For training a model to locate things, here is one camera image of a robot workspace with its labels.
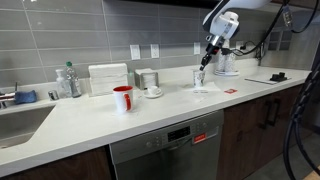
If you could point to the small metal can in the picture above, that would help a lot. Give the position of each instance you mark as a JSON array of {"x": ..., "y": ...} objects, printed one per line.
[{"x": 53, "y": 95}]

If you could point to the chrome faucet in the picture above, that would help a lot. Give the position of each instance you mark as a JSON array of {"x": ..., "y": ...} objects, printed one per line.
[{"x": 4, "y": 97}]

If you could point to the dark wood cabinet door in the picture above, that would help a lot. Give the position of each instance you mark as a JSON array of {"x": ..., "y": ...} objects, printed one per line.
[{"x": 253, "y": 133}]

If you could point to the patterned paper coffee cup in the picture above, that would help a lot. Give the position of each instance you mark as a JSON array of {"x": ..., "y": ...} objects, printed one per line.
[{"x": 198, "y": 78}]

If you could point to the clear plastic water bottle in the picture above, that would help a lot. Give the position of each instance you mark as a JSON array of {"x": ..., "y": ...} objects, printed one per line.
[{"x": 73, "y": 80}]

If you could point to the white light switch plate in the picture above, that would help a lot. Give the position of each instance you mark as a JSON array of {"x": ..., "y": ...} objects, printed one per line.
[{"x": 135, "y": 52}]

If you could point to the metal napkin holder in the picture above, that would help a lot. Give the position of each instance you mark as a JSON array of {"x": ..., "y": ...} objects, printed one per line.
[{"x": 145, "y": 78}]

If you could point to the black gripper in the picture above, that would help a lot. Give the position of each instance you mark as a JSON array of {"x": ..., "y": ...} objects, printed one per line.
[{"x": 215, "y": 43}]

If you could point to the white outlet left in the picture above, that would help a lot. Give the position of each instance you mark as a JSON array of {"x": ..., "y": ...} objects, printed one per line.
[{"x": 154, "y": 50}]

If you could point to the stack of white paper towels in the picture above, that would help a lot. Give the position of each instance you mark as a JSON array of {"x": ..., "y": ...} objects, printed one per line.
[{"x": 105, "y": 77}]

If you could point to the white outlet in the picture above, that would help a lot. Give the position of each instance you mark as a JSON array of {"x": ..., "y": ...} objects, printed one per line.
[
  {"x": 197, "y": 48},
  {"x": 154, "y": 50}
]

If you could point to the white round tray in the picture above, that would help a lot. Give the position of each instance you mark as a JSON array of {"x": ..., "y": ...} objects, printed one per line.
[{"x": 223, "y": 73}]

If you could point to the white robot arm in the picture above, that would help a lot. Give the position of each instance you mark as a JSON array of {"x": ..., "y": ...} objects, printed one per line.
[{"x": 222, "y": 24}]

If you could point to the small white espresso cup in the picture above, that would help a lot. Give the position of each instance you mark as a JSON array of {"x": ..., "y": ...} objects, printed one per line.
[{"x": 153, "y": 90}]

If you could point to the white outlet right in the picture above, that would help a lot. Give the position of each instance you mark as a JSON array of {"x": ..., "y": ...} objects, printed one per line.
[{"x": 197, "y": 48}]

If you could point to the white cutting mat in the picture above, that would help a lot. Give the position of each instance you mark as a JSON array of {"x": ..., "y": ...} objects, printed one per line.
[{"x": 266, "y": 80}]

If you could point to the stainless steel dishwasher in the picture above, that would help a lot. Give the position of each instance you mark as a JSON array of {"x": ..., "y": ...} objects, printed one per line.
[{"x": 188, "y": 150}]

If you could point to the tall stack of paper cups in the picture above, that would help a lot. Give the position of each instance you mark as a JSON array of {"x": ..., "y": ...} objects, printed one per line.
[{"x": 221, "y": 62}]

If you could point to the red sugar packet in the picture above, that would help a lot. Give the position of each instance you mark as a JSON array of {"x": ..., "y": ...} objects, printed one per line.
[{"x": 230, "y": 91}]

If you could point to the clear soap dispenser bottle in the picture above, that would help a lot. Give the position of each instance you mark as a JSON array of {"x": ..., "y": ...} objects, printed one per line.
[{"x": 62, "y": 84}]

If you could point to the small white saucer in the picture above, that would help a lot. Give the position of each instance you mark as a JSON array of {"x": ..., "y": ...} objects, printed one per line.
[{"x": 152, "y": 96}]

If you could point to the black object on mat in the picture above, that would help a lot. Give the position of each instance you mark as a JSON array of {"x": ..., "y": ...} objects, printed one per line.
[{"x": 278, "y": 77}]

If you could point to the white mug red handle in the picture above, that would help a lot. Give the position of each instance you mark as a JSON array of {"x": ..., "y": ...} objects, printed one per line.
[{"x": 123, "y": 98}]

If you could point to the blue sponge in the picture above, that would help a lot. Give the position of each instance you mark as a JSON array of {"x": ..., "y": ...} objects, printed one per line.
[{"x": 22, "y": 97}]

